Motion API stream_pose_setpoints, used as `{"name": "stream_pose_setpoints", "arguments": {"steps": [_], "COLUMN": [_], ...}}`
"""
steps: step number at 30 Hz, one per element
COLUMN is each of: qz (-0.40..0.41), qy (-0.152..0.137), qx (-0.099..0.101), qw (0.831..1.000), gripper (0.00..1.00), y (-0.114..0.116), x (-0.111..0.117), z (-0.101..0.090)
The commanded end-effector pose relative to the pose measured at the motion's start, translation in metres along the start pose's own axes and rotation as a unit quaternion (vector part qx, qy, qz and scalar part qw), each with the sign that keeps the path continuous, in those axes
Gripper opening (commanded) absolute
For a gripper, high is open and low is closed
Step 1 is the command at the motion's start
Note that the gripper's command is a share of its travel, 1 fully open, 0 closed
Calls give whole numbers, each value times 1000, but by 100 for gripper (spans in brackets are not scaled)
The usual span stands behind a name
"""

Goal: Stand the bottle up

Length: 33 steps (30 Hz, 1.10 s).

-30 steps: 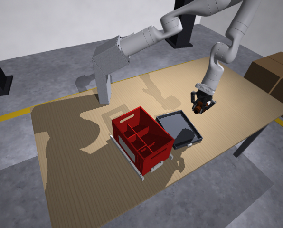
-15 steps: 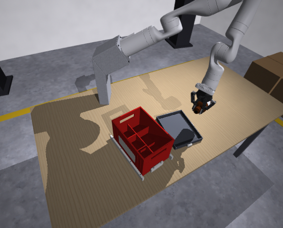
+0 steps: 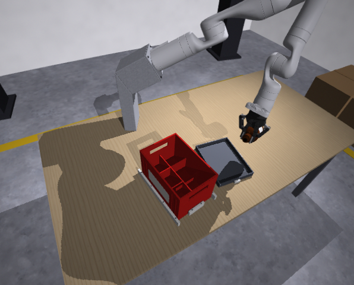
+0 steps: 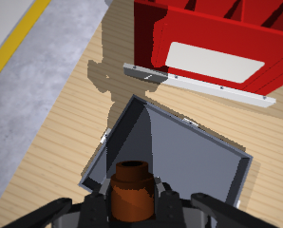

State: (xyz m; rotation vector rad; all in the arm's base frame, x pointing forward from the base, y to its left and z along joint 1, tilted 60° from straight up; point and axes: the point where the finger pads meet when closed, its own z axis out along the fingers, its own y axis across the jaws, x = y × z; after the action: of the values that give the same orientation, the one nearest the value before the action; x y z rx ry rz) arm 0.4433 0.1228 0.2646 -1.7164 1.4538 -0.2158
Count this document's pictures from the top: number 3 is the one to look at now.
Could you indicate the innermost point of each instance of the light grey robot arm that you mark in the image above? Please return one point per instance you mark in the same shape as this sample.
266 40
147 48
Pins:
214 31

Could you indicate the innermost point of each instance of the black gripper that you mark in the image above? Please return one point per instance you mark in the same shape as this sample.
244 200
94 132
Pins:
255 121

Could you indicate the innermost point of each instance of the red plastic crate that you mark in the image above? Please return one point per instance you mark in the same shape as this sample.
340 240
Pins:
179 175

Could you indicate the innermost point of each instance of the brown bottle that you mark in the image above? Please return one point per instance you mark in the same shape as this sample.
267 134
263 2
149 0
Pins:
249 132

